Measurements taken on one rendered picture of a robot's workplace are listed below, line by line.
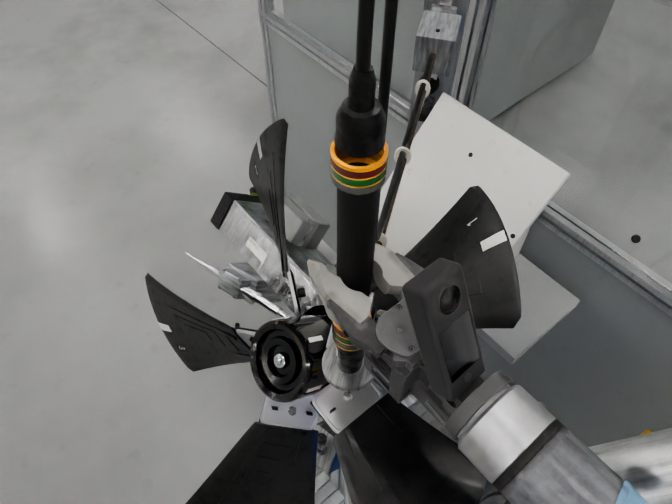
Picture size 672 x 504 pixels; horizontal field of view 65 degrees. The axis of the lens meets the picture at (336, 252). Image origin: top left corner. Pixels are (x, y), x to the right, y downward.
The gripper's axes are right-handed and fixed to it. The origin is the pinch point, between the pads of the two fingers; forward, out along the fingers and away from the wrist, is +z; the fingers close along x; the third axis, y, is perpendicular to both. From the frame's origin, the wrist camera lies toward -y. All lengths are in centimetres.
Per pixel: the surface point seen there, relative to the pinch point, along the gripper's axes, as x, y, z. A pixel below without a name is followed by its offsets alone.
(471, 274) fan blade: 15.4, 10.2, -6.9
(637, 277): 70, 51, -16
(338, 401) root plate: -1.6, 31.5, -2.6
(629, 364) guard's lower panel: 70, 76, -26
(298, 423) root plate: -6.3, 41.1, 1.5
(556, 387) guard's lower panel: 70, 107, -17
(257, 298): 1.6, 40.2, 24.4
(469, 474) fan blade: 5.6, 31.7, -21.3
